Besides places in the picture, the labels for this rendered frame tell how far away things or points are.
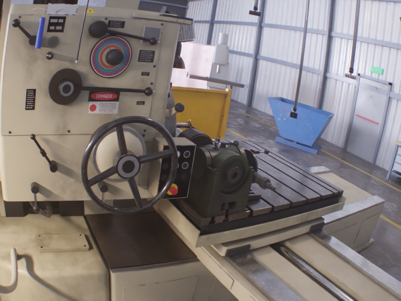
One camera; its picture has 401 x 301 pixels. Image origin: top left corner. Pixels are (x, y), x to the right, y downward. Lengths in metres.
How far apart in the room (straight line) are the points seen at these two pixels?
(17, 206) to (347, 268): 2.17
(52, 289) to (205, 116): 3.32
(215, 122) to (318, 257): 2.96
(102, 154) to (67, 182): 0.24
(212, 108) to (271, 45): 7.43
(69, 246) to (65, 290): 0.29
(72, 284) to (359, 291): 1.62
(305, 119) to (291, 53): 3.88
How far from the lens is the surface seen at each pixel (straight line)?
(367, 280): 2.07
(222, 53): 7.48
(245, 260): 1.84
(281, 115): 7.62
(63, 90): 1.24
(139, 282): 1.94
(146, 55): 1.38
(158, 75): 1.42
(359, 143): 8.92
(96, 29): 1.25
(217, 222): 1.68
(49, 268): 1.79
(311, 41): 10.41
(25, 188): 1.43
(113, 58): 1.24
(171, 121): 1.62
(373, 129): 8.67
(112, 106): 1.37
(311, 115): 7.42
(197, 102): 4.37
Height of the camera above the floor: 1.75
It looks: 17 degrees down
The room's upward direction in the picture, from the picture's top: 9 degrees clockwise
